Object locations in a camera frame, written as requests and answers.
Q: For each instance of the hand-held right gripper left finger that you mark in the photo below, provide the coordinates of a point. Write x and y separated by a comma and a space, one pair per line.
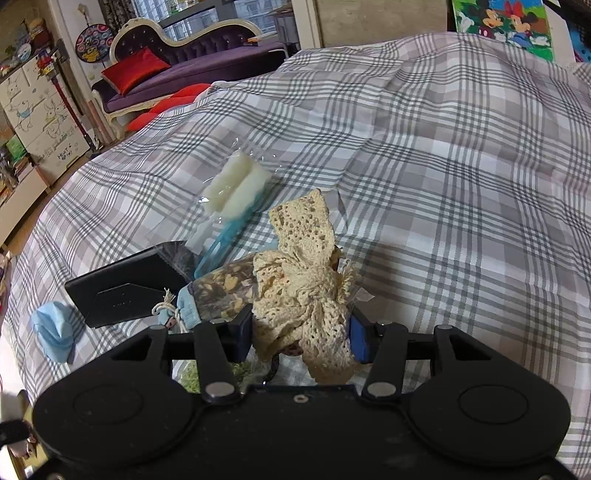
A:
243, 339

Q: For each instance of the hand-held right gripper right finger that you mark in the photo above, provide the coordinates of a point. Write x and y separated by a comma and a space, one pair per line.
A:
358, 339

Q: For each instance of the cream lace cloth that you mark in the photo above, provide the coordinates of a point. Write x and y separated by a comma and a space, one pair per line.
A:
300, 286

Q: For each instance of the blue face mask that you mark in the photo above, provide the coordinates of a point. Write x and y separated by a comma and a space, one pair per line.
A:
53, 330

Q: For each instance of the dried flower sachet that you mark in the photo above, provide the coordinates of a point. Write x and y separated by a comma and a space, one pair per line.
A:
221, 288

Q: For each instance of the black flat case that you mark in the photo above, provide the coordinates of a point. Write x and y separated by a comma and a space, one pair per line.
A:
120, 286

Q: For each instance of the wrapped white sponge brush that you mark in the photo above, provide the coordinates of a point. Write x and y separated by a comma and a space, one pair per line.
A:
238, 184

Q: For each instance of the grey plaid bed sheet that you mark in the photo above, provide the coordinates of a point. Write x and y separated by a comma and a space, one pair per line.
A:
438, 184

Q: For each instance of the red floor cushion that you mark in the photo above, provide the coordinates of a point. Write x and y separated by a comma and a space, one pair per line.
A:
175, 101

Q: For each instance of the purple chaise longue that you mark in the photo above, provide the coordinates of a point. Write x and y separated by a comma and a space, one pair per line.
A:
203, 55

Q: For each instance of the red square cushion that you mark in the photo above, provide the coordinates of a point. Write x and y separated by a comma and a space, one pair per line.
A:
136, 69

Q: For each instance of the red stick vacuum cleaner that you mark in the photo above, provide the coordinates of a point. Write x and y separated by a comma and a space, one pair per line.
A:
69, 106

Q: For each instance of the white cartoon drawer cabinet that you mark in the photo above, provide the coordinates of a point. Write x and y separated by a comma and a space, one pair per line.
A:
41, 120

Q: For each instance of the round cartoon dartboard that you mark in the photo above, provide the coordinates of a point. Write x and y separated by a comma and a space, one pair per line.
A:
93, 42

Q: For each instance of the cartoon wall poster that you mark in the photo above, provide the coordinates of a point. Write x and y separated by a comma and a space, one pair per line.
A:
503, 25

